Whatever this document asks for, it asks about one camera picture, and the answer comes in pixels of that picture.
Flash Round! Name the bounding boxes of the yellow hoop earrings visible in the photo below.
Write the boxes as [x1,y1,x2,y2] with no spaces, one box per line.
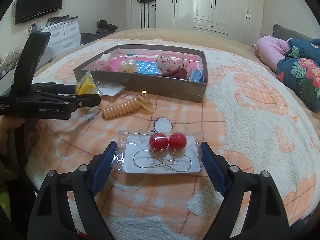
[75,71,102,95]

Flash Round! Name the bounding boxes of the white earring card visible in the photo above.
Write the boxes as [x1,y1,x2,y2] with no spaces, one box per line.
[96,82,125,97]

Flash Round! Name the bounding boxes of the beige spiral hair tie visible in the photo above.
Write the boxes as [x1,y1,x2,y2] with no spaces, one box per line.
[101,97,143,119]

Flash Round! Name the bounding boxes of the pink pompom hair clip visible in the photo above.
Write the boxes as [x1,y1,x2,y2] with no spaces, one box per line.
[95,64,113,72]

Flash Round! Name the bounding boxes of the white hair clip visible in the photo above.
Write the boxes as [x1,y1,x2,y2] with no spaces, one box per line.
[96,53,111,69]

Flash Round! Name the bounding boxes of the pearl earrings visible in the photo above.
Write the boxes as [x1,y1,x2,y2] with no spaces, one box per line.
[118,59,138,73]

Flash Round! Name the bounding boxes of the red ball earrings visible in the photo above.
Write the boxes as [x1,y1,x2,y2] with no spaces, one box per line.
[111,130,203,174]

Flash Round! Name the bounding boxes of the sheer polka dot bow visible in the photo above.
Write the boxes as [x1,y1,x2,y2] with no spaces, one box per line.
[156,54,189,74]

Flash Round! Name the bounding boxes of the person's left hand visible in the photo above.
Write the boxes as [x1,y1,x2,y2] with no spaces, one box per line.
[0,116,38,156]

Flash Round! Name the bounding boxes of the white drawer cabinet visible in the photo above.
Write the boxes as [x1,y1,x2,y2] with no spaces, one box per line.
[42,17,81,57]

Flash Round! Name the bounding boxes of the dark clothes pile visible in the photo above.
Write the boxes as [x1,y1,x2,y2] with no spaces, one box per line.
[80,33,104,45]

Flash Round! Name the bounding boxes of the orange white patterned blanket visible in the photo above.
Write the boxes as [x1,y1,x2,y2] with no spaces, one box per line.
[24,38,320,240]

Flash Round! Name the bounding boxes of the clothes on stool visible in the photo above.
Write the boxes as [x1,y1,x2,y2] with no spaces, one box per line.
[97,20,118,33]

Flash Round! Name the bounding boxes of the amber translucent hair clip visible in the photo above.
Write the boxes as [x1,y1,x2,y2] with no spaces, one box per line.
[137,90,155,113]

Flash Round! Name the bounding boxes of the white door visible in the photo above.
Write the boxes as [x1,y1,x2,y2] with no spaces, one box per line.
[126,0,156,29]

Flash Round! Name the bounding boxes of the blue floral quilt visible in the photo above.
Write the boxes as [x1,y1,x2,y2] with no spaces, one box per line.
[277,38,320,113]

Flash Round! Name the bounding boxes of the brown cardboard tray box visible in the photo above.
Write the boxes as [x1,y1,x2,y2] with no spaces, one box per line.
[73,44,208,103]

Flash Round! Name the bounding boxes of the beige bed cover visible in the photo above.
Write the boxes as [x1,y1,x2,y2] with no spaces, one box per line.
[32,28,320,230]

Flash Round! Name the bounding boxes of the grey headboard cushion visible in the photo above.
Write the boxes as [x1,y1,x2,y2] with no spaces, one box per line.
[272,24,313,42]

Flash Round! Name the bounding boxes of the white wardrobe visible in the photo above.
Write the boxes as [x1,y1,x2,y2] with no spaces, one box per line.
[156,0,264,46]

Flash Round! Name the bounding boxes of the black wall television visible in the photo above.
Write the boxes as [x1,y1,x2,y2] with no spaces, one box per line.
[15,0,63,24]

